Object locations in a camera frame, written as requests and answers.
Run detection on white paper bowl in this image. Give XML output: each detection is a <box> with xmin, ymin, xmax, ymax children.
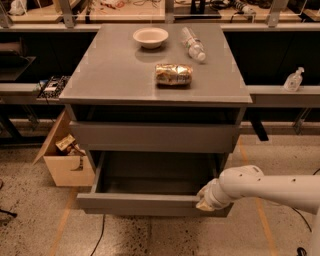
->
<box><xmin>133</xmin><ymin>27</ymin><xmax>169</xmax><ymax>49</ymax></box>

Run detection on grey drawer cabinet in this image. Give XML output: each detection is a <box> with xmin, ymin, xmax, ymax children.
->
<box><xmin>60</xmin><ymin>23</ymin><xmax>251</xmax><ymax>170</ymax></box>

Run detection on clear hand sanitizer bottle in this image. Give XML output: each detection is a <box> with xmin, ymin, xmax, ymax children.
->
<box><xmin>284</xmin><ymin>67</ymin><xmax>304</xmax><ymax>92</ymax></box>

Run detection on black floor cable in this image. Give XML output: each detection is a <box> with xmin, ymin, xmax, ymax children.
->
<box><xmin>89</xmin><ymin>213</ymin><xmax>108</xmax><ymax>256</ymax></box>

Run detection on black keyboard device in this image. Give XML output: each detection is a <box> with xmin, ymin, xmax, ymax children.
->
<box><xmin>38</xmin><ymin>76</ymin><xmax>69</xmax><ymax>99</ymax></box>

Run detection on clear plastic water bottle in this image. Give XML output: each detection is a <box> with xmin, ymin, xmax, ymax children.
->
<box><xmin>181</xmin><ymin>27</ymin><xmax>206</xmax><ymax>62</ymax></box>

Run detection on packaged item in box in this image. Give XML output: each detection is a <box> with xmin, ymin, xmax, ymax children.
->
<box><xmin>55</xmin><ymin>134</ymin><xmax>86</xmax><ymax>156</ymax></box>

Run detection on grey top drawer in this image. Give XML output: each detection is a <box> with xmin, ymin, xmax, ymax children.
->
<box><xmin>70</xmin><ymin>121</ymin><xmax>239</xmax><ymax>153</ymax></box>

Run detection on white plastic bag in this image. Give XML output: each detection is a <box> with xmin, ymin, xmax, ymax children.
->
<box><xmin>9</xmin><ymin>0</ymin><xmax>27</xmax><ymax>16</ymax></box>

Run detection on crumpled golden chip bag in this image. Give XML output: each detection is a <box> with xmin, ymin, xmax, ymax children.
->
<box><xmin>155</xmin><ymin>64</ymin><xmax>193</xmax><ymax>86</ymax></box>

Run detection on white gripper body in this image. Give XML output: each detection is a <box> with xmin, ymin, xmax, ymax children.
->
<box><xmin>197</xmin><ymin>178</ymin><xmax>230</xmax><ymax>210</ymax></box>

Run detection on grey drawer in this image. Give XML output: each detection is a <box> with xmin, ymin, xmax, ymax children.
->
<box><xmin>70</xmin><ymin>121</ymin><xmax>239</xmax><ymax>153</ymax></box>
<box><xmin>77</xmin><ymin>152</ymin><xmax>231</xmax><ymax>217</ymax></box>

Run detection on open cardboard box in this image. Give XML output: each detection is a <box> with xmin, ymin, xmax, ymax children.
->
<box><xmin>34</xmin><ymin>110</ymin><xmax>95</xmax><ymax>186</ymax></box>

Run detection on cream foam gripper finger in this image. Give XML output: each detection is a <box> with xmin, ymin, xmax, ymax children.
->
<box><xmin>196</xmin><ymin>200</ymin><xmax>214</xmax><ymax>212</ymax></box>

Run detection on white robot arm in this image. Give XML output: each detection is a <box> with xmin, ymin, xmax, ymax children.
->
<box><xmin>196</xmin><ymin>165</ymin><xmax>320</xmax><ymax>256</ymax></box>

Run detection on black pedal cable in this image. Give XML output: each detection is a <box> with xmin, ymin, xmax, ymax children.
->
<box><xmin>291</xmin><ymin>168</ymin><xmax>320</xmax><ymax>256</ymax></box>

